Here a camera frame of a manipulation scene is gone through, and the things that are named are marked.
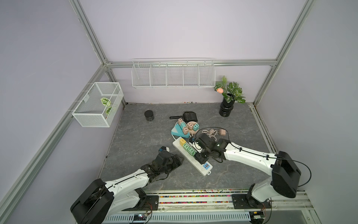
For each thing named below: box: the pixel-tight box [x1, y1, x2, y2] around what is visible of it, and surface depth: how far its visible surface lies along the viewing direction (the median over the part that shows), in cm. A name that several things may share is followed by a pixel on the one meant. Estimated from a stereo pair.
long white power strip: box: [172, 136, 214, 177], surface depth 88 cm
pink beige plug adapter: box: [219, 128, 227, 136], surface depth 103 cm
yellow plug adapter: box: [179, 138, 186, 147], surface depth 92 cm
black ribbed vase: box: [219, 96, 235, 118], surface depth 110 cm
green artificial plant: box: [213, 75, 246, 104], surface depth 95 cm
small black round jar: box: [144, 109, 155, 122], surface depth 111 cm
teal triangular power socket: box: [170, 123, 190, 139], surface depth 101 cm
